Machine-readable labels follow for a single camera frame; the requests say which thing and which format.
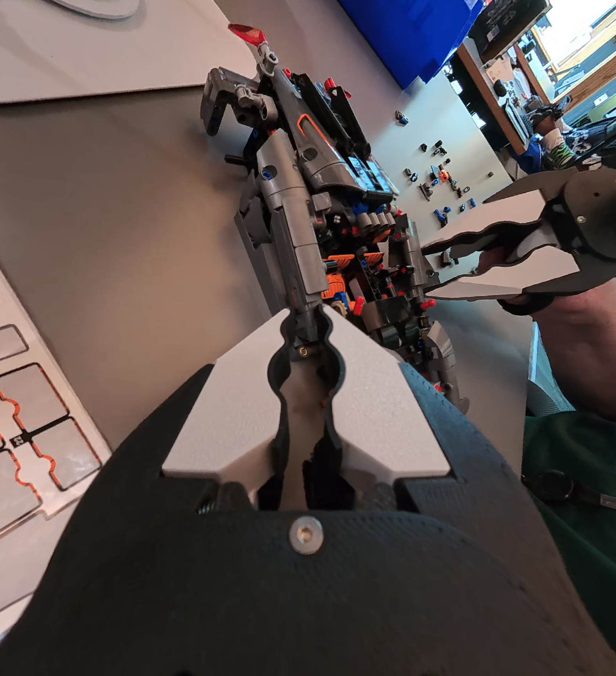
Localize lego sticker sheet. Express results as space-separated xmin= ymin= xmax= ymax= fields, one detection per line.
xmin=0 ymin=234 xmax=112 ymax=626

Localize blue plastic bin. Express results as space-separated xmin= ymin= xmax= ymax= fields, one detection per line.
xmin=337 ymin=0 xmax=485 ymax=89

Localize white flat board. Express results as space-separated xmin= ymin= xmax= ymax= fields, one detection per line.
xmin=0 ymin=0 xmax=258 ymax=105

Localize scattered small lego pieces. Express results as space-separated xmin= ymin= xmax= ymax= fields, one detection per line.
xmin=395 ymin=110 xmax=494 ymax=228

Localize grey lego cylinder assembly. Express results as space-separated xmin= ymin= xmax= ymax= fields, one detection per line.
xmin=272 ymin=203 xmax=331 ymax=349

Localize large grey lego vehicle model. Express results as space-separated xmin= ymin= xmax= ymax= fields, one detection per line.
xmin=200 ymin=24 xmax=470 ymax=418

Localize long wooden desk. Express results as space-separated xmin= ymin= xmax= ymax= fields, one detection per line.
xmin=456 ymin=32 xmax=557 ymax=159

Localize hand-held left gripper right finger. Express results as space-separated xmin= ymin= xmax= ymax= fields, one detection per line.
xmin=320 ymin=305 xmax=452 ymax=493

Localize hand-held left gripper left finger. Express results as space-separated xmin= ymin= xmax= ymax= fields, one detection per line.
xmin=161 ymin=308 xmax=293 ymax=506

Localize person's right forearm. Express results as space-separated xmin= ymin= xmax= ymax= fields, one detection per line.
xmin=530 ymin=280 xmax=616 ymax=420

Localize person's right hand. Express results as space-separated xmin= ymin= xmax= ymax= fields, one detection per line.
xmin=477 ymin=246 xmax=516 ymax=276

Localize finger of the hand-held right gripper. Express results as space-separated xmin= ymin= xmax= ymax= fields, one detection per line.
xmin=424 ymin=244 xmax=584 ymax=303
xmin=419 ymin=189 xmax=550 ymax=261

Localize dark printed box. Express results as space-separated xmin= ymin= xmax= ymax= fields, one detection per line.
xmin=466 ymin=0 xmax=552 ymax=64

